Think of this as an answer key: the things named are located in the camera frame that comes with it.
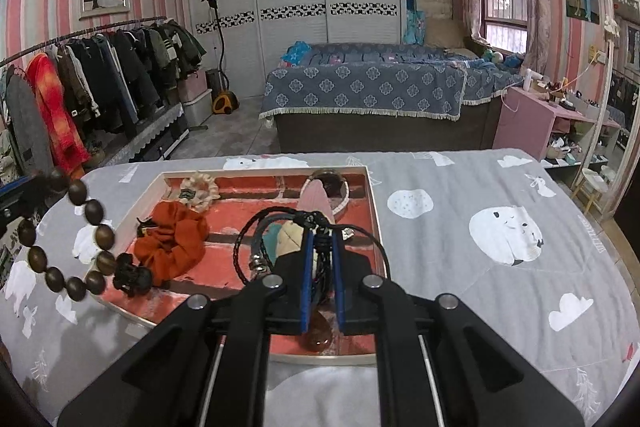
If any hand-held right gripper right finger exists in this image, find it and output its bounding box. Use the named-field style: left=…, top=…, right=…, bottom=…
left=332, top=232, right=586, bottom=427

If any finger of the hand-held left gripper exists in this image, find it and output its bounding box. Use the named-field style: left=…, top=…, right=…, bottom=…
left=0, top=209, right=25, bottom=269
left=0, top=174, right=55, bottom=210

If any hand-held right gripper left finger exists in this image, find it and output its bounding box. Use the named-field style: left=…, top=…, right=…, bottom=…
left=57, top=227, right=314, bottom=427

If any beige and teal hair accessory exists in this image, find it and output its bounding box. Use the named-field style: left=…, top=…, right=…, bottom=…
left=262, top=222, right=308, bottom=268

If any amber pendant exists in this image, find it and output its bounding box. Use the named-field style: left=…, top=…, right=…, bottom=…
left=300, top=307, right=333, bottom=355

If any black braided cord bracelet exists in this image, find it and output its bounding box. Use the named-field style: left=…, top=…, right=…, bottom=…
left=234, top=205, right=391, bottom=303

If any brown wooden bead bracelet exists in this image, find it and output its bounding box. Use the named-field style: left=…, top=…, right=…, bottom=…
left=17, top=167, right=121, bottom=303

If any brick pattern wooden tray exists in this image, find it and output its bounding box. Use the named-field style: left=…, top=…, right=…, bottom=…
left=92, top=164, right=386, bottom=365

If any dark bead bracelet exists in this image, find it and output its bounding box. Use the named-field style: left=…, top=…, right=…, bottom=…
left=305, top=169, right=351, bottom=214

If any black hair claw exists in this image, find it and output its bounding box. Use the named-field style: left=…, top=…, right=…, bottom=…
left=114, top=252, right=153, bottom=298

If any beige lace scrunchie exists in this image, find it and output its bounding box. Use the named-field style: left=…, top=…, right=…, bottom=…
left=177, top=174, right=221, bottom=212

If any orange scrunchie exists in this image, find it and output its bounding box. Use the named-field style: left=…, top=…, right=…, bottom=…
left=132, top=202, right=210, bottom=288

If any lace covered low bench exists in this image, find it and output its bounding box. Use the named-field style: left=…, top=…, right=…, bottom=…
left=87, top=102, right=190, bottom=170

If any grey printed tablecloth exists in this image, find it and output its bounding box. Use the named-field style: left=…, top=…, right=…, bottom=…
left=0, top=148, right=640, bottom=427

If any row of hanging clothes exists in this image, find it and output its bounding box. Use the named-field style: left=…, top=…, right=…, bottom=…
left=0, top=19, right=207, bottom=188

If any dark bed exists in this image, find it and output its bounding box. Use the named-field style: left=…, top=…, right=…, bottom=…
left=259, top=41, right=523, bottom=154

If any pink and white storage box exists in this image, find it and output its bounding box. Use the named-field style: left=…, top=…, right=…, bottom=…
left=180, top=69, right=213, bottom=128

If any blue floral fringed blanket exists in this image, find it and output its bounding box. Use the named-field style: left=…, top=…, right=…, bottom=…
left=259, top=42, right=523, bottom=122

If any garment steamer with yellow base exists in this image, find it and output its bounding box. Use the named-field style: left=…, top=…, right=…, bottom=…
left=200, top=0, right=240, bottom=115

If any pink desk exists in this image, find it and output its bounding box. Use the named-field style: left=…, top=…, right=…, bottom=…
left=492, top=87, right=621, bottom=162

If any beige pillow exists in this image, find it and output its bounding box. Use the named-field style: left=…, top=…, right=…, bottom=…
left=425, top=19, right=466, bottom=48

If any teal dress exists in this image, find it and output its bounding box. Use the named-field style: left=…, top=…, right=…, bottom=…
left=404, top=0, right=426, bottom=45

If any white round stool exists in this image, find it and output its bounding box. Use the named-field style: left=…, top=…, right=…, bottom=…
left=572, top=167, right=613, bottom=215

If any white framed standing mirror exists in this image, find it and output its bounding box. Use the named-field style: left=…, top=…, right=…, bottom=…
left=572, top=0, right=640, bottom=220

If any metal clothes rack rail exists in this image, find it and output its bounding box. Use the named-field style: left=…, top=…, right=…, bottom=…
left=0, top=16, right=168, bottom=68

